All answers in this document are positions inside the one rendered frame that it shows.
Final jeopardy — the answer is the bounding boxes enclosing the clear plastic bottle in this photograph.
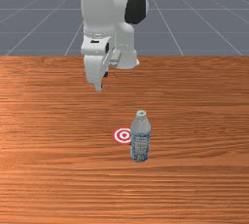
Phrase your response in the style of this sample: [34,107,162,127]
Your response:
[129,109,152,163]

